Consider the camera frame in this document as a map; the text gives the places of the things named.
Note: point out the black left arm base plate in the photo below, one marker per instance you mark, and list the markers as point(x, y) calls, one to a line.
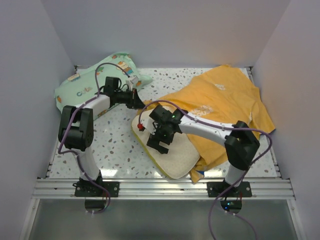
point(110, 190)

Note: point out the aluminium mounting rail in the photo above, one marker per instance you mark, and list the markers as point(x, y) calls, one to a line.
point(165, 189)

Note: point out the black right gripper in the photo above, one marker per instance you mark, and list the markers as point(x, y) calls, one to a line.
point(154, 140)

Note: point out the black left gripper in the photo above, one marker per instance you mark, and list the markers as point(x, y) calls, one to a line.
point(132, 104)

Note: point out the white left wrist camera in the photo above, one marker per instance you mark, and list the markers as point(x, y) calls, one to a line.
point(133, 82)

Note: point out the cream quilted pillow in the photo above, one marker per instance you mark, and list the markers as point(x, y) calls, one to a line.
point(180, 159)

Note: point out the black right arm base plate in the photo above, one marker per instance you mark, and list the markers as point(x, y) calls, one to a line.
point(214, 189)

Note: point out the orange mickey mouse pillowcase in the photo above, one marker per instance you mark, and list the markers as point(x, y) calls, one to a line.
point(223, 94)

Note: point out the green cartoon bear pillow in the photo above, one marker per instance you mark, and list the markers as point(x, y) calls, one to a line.
point(83, 86)

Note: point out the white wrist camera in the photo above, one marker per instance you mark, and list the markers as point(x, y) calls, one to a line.
point(133, 82)
point(147, 124)

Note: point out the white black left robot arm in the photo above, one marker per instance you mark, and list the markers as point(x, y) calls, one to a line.
point(76, 128)

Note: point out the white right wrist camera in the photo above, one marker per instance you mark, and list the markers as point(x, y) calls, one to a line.
point(147, 124)

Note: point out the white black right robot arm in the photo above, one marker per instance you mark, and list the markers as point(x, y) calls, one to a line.
point(239, 142)

